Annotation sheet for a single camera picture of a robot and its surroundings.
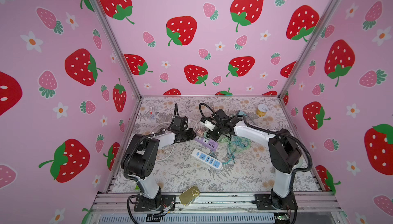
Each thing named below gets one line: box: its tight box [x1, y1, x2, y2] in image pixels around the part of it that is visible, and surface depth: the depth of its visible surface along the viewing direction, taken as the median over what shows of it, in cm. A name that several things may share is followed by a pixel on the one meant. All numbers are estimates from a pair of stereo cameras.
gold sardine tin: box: [179, 185, 201, 207], surface depth 74 cm
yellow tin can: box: [256, 103, 269, 118], surface depth 109 cm
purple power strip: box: [194, 135, 219, 151], surface depth 95 cm
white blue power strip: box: [191, 148, 224, 171], surface depth 88 cm
